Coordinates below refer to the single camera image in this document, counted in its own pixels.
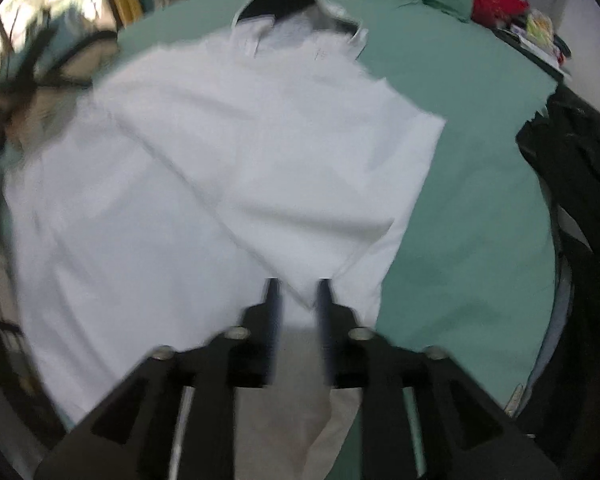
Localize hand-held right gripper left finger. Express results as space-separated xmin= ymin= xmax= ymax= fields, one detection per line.
xmin=34 ymin=277 xmax=283 ymax=480

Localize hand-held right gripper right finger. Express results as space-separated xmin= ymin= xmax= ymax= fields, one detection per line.
xmin=315 ymin=277 xmax=562 ymax=480

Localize white shirt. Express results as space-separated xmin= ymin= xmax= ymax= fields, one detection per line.
xmin=2 ymin=12 xmax=448 ymax=423

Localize black clothes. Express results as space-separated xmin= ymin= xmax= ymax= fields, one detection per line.
xmin=515 ymin=82 xmax=600 ymax=466

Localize teal patterned cloth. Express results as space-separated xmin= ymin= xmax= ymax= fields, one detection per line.
xmin=5 ymin=7 xmax=106 ymax=76

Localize grey beige cloth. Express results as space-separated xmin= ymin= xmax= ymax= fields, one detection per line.
xmin=232 ymin=325 xmax=361 ymax=480

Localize green bed sheet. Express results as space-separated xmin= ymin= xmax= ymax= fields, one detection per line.
xmin=0 ymin=0 xmax=563 ymax=480

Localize colourful papers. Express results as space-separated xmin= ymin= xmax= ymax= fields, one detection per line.
xmin=500 ymin=7 xmax=573 ymax=78

